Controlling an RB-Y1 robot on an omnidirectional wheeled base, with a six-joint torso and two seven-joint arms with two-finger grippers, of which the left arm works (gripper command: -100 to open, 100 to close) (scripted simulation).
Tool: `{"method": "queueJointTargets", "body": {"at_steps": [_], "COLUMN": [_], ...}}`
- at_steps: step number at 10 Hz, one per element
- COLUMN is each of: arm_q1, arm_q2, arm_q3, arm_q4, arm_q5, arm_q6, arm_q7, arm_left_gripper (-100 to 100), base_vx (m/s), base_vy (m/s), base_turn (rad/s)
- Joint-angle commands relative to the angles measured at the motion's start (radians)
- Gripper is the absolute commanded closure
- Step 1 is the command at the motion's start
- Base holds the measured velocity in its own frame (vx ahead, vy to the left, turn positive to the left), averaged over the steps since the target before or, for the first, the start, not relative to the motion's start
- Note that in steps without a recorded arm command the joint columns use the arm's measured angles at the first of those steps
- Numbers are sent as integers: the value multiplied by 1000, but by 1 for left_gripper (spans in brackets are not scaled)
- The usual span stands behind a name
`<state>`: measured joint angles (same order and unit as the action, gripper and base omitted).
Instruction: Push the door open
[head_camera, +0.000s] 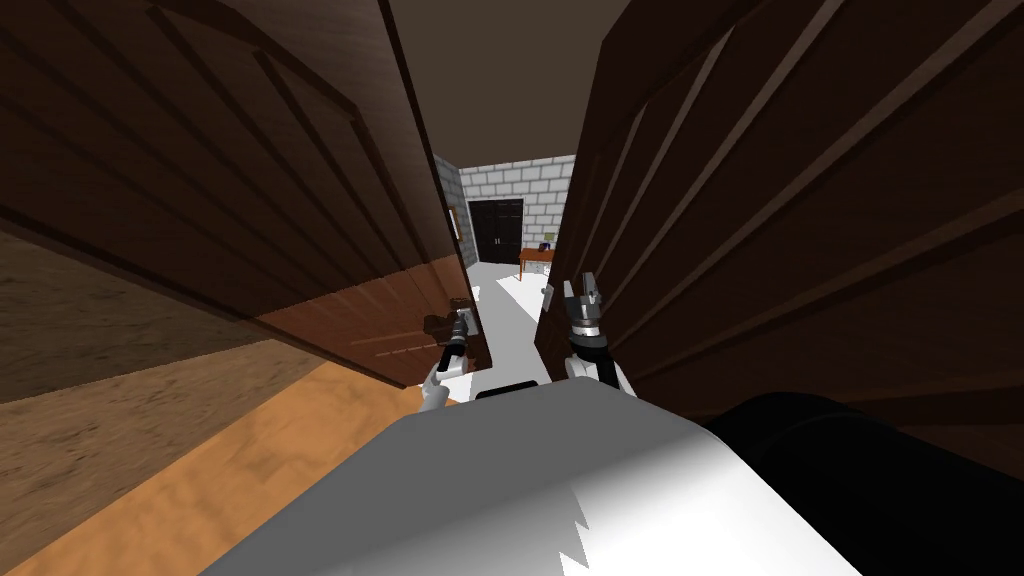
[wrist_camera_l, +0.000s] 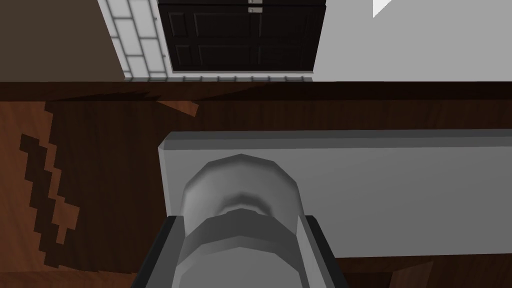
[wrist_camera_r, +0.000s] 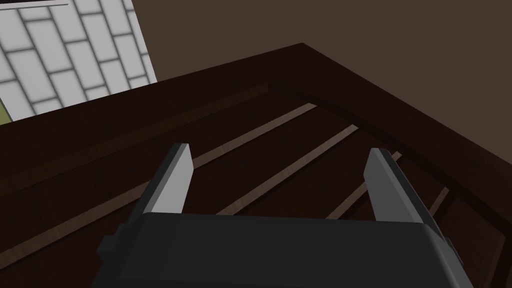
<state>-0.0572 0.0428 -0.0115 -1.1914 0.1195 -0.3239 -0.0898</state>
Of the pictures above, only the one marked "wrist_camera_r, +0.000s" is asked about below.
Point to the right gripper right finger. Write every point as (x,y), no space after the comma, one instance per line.
(394,192)

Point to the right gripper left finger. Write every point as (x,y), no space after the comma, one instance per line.
(172,188)

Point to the dark brown wooden cupboard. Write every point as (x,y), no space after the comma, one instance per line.
(280,144)

